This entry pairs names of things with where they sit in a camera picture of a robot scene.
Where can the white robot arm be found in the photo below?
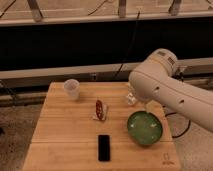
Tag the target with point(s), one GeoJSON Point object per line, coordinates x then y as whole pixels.
{"type": "Point", "coordinates": [153, 80]}

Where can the red white snack packet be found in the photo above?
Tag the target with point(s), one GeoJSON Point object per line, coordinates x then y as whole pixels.
{"type": "Point", "coordinates": [100, 111]}

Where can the wooden cutting board table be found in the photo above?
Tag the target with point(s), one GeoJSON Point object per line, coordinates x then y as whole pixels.
{"type": "Point", "coordinates": [66, 135]}

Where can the black smartphone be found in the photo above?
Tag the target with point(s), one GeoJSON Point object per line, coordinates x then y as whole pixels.
{"type": "Point", "coordinates": [104, 148]}

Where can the green round bowl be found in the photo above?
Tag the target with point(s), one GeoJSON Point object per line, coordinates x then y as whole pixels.
{"type": "Point", "coordinates": [144, 128]}

